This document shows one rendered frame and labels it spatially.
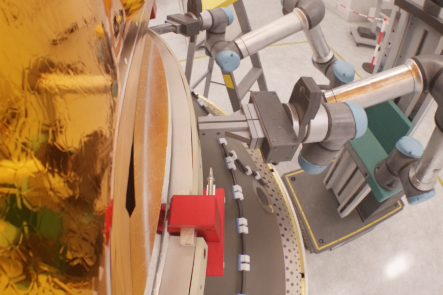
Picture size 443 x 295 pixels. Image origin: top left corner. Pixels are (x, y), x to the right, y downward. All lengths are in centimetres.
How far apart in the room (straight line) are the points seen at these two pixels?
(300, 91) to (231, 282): 36
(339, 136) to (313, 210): 142
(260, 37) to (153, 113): 55
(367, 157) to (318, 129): 74
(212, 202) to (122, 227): 10
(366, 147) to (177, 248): 103
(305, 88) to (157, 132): 23
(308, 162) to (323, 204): 136
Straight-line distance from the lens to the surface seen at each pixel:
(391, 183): 108
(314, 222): 182
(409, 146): 97
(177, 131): 36
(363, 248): 227
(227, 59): 78
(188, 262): 27
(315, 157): 52
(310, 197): 189
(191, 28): 77
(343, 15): 595
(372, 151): 119
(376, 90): 62
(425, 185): 89
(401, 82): 64
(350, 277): 217
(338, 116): 45
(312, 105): 38
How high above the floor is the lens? 198
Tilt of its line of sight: 48 degrees down
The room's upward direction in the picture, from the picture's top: 7 degrees counter-clockwise
